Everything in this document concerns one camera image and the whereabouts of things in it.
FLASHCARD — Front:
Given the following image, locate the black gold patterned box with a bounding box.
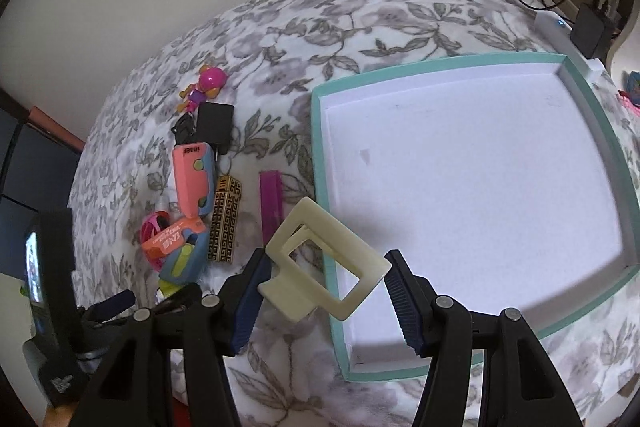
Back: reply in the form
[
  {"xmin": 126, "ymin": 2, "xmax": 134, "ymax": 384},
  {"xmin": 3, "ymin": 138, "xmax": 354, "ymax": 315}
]
[{"xmin": 208, "ymin": 174, "xmax": 242, "ymax": 263}]

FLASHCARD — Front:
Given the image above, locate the orange blue eraser case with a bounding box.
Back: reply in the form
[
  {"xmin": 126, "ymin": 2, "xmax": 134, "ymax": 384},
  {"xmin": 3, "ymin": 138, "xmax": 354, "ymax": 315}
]
[{"xmin": 142, "ymin": 217, "xmax": 209, "ymax": 286}]

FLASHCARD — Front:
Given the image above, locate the cream plastic hair clip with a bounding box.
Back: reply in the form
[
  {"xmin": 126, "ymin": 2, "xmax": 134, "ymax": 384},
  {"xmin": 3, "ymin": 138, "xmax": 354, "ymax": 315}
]
[{"xmin": 257, "ymin": 196, "xmax": 393, "ymax": 322}]

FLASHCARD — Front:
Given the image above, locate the pink smart watch band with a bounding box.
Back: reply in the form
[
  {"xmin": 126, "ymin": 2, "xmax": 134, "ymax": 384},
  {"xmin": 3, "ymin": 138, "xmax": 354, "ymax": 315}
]
[{"xmin": 139, "ymin": 210, "xmax": 170, "ymax": 272}]

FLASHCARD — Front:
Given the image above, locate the dark monitor screen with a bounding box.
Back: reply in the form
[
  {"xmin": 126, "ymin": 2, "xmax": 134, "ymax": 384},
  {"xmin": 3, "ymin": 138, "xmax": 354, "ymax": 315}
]
[{"xmin": 25, "ymin": 208, "xmax": 78, "ymax": 351}]

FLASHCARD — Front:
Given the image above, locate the magenta comb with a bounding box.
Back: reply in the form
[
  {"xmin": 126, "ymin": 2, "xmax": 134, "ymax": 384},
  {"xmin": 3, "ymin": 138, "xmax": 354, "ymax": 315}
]
[{"xmin": 259, "ymin": 170, "xmax": 284, "ymax": 245}]

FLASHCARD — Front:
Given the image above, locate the teal rimmed white tray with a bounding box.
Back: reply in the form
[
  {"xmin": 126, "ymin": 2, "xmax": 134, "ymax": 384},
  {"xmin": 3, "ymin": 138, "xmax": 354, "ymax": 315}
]
[{"xmin": 310, "ymin": 51, "xmax": 640, "ymax": 384}]

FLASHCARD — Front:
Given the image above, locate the pink blue eraser case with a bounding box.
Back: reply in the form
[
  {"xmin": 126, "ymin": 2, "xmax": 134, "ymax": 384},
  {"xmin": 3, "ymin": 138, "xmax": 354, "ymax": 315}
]
[{"xmin": 172, "ymin": 142, "xmax": 215, "ymax": 218}]

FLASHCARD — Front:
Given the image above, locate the black power adapter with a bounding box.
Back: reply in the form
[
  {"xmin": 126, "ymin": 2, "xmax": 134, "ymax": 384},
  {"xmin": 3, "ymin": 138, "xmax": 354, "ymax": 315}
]
[{"xmin": 195, "ymin": 102, "xmax": 234, "ymax": 155}]

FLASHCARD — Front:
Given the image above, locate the pink doll figure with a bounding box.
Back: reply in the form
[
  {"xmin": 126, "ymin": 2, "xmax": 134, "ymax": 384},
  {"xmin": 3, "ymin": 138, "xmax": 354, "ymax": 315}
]
[{"xmin": 177, "ymin": 65, "xmax": 228, "ymax": 113}]

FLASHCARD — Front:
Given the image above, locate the floral grey white blanket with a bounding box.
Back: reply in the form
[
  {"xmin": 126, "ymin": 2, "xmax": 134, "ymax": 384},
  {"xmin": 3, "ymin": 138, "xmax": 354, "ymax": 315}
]
[{"xmin": 69, "ymin": 0, "xmax": 639, "ymax": 426}]

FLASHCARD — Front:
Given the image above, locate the round colourful tin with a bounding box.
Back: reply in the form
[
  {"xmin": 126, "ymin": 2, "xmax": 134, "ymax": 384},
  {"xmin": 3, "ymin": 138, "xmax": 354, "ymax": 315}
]
[{"xmin": 625, "ymin": 72, "xmax": 640, "ymax": 106}]

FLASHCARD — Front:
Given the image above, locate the white power bank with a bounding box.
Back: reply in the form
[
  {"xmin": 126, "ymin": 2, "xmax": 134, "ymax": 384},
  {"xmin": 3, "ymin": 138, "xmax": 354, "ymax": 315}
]
[{"xmin": 534, "ymin": 11, "xmax": 605, "ymax": 82}]

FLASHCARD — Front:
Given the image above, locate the black charger plug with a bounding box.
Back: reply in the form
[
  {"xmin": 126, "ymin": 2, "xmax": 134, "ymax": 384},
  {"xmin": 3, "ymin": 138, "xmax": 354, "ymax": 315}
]
[{"xmin": 570, "ymin": 3, "xmax": 614, "ymax": 60}]

